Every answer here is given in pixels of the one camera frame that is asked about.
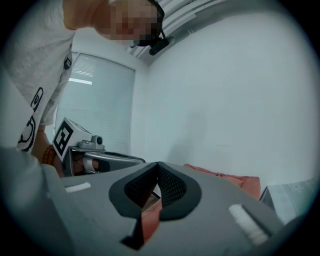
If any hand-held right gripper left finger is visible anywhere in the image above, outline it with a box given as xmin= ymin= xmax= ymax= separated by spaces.
xmin=44 ymin=161 xmax=161 ymax=256

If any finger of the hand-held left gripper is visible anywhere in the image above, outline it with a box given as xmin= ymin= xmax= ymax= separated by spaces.
xmin=99 ymin=151 xmax=147 ymax=173

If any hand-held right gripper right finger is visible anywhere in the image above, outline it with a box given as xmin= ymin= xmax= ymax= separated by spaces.
xmin=149 ymin=161 xmax=286 ymax=256

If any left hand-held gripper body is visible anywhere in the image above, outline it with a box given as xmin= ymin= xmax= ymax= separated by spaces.
xmin=52 ymin=116 xmax=106 ymax=178

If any pink padded armchair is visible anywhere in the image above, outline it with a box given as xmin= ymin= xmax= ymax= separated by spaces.
xmin=141 ymin=163 xmax=261 ymax=247

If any person's left forearm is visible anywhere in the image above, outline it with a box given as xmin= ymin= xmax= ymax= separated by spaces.
xmin=32 ymin=125 xmax=63 ymax=178

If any person's left hand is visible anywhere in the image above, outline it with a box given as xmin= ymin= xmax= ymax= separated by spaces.
xmin=72 ymin=153 xmax=100 ymax=176

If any ribbed glass partition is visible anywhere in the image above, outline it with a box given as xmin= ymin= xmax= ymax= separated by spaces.
xmin=53 ymin=52 xmax=136 ymax=156

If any person's white printed t-shirt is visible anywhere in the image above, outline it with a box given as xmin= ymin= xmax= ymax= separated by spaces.
xmin=0 ymin=0 xmax=76 ymax=154

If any person's face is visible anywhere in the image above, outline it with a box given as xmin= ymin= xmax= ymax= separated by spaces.
xmin=91 ymin=0 xmax=164 ymax=47

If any orange beaded bracelet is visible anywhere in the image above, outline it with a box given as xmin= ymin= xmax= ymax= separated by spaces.
xmin=41 ymin=144 xmax=55 ymax=166

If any black head-worn camera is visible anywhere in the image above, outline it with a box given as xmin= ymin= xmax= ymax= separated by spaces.
xmin=148 ymin=35 xmax=175 ymax=56

